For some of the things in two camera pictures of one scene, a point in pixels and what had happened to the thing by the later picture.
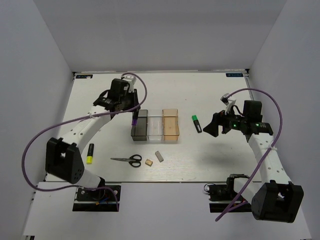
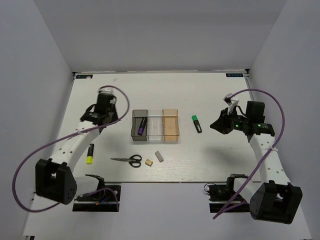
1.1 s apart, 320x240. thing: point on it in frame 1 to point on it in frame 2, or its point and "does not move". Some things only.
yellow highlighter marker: (89, 158) does not move
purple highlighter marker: (135, 116) to (141, 127)
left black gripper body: (127, 100) to (113, 113)
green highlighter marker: (195, 119) does not move
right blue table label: (234, 74) does not move
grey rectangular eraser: (159, 156) does not move
